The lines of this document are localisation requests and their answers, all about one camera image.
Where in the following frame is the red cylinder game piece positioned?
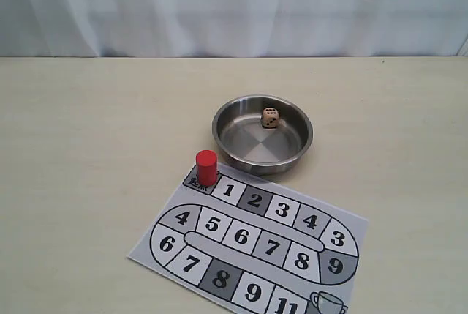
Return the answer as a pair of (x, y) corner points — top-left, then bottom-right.
(195, 149), (217, 187)

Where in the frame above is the beige wooden die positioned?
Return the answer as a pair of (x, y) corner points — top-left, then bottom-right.
(261, 107), (280, 129)

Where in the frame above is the round stainless steel bowl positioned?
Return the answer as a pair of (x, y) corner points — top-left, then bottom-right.
(212, 94), (314, 175)

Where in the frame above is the printed paper game board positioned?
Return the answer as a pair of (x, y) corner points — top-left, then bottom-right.
(129, 164), (368, 313)

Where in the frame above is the white curtain backdrop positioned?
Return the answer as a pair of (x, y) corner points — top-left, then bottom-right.
(1, 0), (467, 57)

